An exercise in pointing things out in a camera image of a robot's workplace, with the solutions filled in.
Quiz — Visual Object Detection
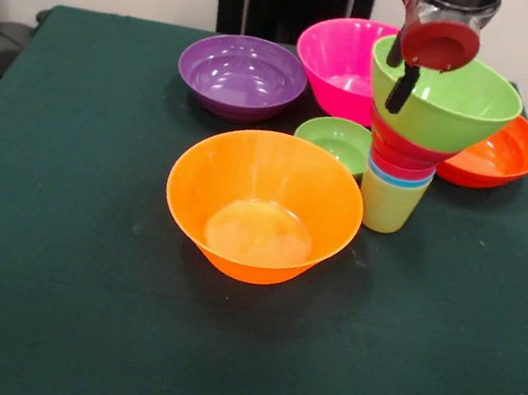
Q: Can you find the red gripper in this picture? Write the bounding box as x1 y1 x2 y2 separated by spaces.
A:
377 0 489 128

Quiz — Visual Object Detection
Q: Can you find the large green bowl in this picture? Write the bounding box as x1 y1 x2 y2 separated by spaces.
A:
358 32 528 165

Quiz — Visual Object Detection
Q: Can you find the small red bowl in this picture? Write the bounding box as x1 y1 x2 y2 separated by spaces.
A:
362 99 457 177

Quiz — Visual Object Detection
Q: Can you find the red cup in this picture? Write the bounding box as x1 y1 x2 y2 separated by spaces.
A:
364 147 439 186

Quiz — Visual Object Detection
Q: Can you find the blue cup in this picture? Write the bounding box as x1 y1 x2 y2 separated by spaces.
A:
362 157 436 194

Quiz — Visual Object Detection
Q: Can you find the pink bowl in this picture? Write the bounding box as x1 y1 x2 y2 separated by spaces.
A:
285 8 401 130

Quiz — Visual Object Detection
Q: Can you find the small green bowl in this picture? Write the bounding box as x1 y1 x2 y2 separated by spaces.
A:
288 110 377 181

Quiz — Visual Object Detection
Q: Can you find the red-orange bowl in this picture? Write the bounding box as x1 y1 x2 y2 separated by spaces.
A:
433 103 528 198

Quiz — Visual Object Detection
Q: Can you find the purple bowl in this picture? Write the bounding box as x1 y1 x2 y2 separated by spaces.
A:
170 25 314 133

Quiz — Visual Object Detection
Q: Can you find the large orange bowl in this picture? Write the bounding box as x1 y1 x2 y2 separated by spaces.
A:
152 115 375 301

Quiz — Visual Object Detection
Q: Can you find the dark green tablecloth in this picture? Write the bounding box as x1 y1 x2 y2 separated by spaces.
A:
0 0 528 395

